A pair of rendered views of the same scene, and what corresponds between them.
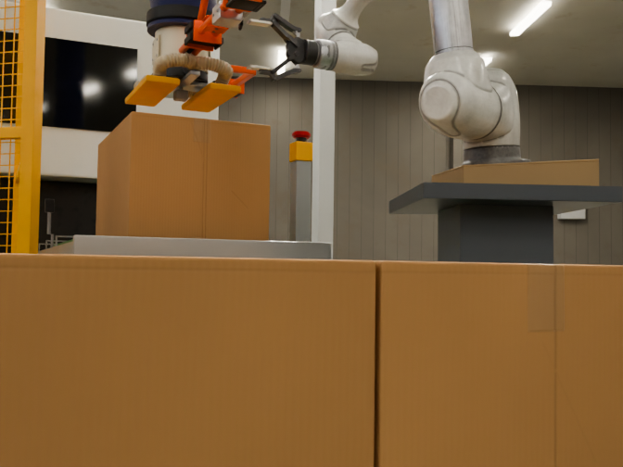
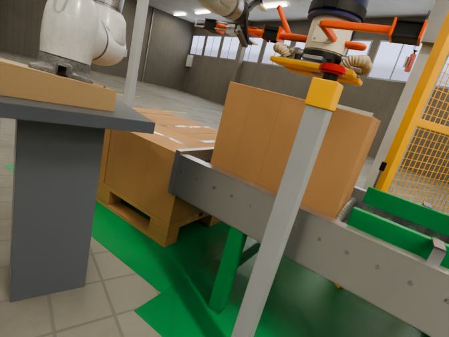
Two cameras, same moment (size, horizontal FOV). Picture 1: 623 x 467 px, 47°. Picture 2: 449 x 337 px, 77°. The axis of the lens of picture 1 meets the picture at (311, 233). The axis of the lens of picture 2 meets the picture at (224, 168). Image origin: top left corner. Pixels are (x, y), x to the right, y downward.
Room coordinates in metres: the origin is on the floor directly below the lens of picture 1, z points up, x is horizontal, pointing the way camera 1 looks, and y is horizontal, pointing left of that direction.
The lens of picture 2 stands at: (3.16, -0.58, 0.92)
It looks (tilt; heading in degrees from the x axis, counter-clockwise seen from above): 16 degrees down; 144
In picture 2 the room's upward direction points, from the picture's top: 15 degrees clockwise
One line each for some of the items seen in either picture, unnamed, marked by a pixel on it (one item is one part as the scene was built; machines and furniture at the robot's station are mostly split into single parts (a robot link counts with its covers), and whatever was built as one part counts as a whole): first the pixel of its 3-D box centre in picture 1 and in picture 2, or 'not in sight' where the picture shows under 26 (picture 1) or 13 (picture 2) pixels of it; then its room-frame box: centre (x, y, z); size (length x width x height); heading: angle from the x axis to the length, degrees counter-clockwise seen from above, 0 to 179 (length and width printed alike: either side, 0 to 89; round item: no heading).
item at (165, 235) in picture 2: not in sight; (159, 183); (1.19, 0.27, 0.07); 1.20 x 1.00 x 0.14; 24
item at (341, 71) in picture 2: (300, 137); (331, 73); (2.65, 0.04, 1.02); 0.07 x 0.07 x 0.04
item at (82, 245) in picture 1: (210, 250); (220, 152); (1.93, 0.27, 0.58); 0.70 x 0.03 x 0.06; 114
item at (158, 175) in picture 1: (175, 198); (293, 143); (2.26, 0.43, 0.75); 0.60 x 0.40 x 0.40; 25
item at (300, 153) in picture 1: (298, 278); (272, 245); (2.65, 0.04, 0.50); 0.07 x 0.07 x 1.00; 24
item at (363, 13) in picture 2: (183, 22); (336, 12); (2.27, 0.42, 1.32); 0.23 x 0.23 x 0.04
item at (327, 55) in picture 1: (322, 54); (230, 5); (2.19, -0.03, 1.19); 0.09 x 0.06 x 0.09; 24
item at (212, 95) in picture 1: (209, 94); (313, 63); (2.31, 0.34, 1.10); 0.34 x 0.10 x 0.05; 25
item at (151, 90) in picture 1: (150, 87); (323, 71); (2.23, 0.51, 1.10); 0.34 x 0.10 x 0.05; 25
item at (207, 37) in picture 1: (203, 35); (274, 35); (2.04, 0.32, 1.20); 0.10 x 0.08 x 0.06; 115
